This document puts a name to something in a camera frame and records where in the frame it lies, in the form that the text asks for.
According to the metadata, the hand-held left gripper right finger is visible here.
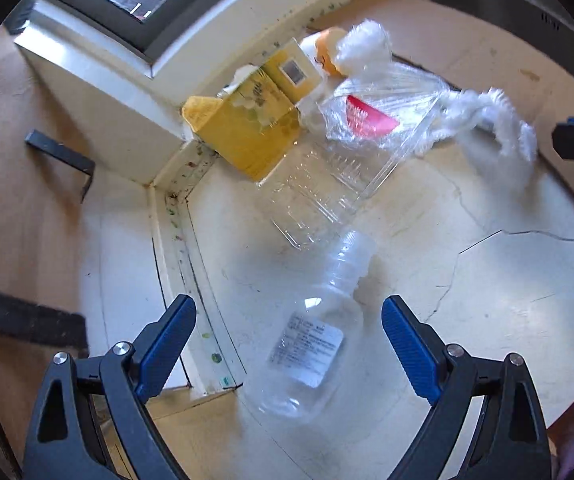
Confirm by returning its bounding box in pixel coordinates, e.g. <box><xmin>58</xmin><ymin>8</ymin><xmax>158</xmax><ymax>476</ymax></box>
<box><xmin>382</xmin><ymin>296</ymin><xmax>552</xmax><ymax>480</ymax></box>

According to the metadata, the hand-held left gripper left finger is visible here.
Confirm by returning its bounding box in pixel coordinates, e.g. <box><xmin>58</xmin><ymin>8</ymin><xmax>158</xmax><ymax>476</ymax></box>
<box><xmin>23</xmin><ymin>295</ymin><xmax>197</xmax><ymax>480</ymax></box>

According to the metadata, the clear plastic bag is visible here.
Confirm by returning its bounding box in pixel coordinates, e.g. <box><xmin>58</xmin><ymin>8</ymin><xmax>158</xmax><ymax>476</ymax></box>
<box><xmin>317</xmin><ymin>67</ymin><xmax>538</xmax><ymax>162</ymax></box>
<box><xmin>336</xmin><ymin>19</ymin><xmax>394</xmax><ymax>75</ymax></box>

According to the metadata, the clear plastic bottle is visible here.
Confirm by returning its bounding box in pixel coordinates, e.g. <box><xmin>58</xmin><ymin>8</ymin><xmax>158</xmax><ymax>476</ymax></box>
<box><xmin>244</xmin><ymin>230</ymin><xmax>378</xmax><ymax>419</ymax></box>

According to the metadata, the brown cardboard sheet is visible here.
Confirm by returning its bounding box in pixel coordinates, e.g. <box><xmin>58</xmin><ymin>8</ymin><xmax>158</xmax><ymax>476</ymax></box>
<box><xmin>309</xmin><ymin>0</ymin><xmax>574</xmax><ymax>241</ymax></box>

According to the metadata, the clear plastic clamshell container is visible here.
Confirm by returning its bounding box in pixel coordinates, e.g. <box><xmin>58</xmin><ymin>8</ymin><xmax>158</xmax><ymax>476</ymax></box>
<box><xmin>257</xmin><ymin>137</ymin><xmax>418</xmax><ymax>252</ymax></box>

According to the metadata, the red label wrapper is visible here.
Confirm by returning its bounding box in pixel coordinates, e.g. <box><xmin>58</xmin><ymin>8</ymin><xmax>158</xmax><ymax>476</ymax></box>
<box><xmin>344</xmin><ymin>95</ymin><xmax>401</xmax><ymax>137</ymax></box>

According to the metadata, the yellow carton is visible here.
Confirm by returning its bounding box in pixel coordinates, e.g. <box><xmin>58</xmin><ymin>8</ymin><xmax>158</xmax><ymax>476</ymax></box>
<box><xmin>182</xmin><ymin>37</ymin><xmax>326</xmax><ymax>184</ymax></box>

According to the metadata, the orange and white cup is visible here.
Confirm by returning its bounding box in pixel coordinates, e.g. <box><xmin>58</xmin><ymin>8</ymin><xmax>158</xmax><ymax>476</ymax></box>
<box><xmin>299</xmin><ymin>27</ymin><xmax>349</xmax><ymax>79</ymax></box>

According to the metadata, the crumpled white paper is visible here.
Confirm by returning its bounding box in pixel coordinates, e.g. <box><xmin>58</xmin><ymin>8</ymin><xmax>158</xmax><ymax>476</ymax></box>
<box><xmin>227</xmin><ymin>64</ymin><xmax>261</xmax><ymax>92</ymax></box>

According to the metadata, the dark framed window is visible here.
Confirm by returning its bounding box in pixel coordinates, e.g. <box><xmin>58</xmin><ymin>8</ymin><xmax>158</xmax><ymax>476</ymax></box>
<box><xmin>37</xmin><ymin>0</ymin><xmax>249</xmax><ymax>67</ymax></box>

